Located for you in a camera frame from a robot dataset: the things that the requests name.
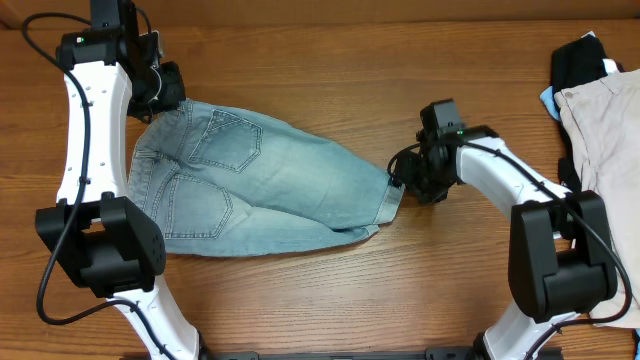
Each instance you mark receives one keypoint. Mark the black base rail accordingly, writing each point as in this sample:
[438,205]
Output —
[340,355]

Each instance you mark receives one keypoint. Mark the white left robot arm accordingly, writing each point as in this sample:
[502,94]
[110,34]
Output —
[114,70]

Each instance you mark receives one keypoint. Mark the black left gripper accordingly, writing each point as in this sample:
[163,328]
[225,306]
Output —
[151,107]

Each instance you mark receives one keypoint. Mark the light blue denim shorts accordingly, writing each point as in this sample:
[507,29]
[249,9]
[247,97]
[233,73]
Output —
[228,182]

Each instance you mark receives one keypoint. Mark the black folded garment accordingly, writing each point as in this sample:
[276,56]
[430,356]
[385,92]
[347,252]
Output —
[577,63]

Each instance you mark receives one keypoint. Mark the light blue garment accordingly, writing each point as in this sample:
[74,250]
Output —
[548,100]

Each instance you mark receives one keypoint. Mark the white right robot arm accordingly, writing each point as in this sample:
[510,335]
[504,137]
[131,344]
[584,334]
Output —
[560,263]

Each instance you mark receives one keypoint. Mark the beige trousers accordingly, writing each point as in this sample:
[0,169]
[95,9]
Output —
[601,119]

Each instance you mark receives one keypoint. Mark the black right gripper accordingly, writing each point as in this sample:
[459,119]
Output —
[407,175]

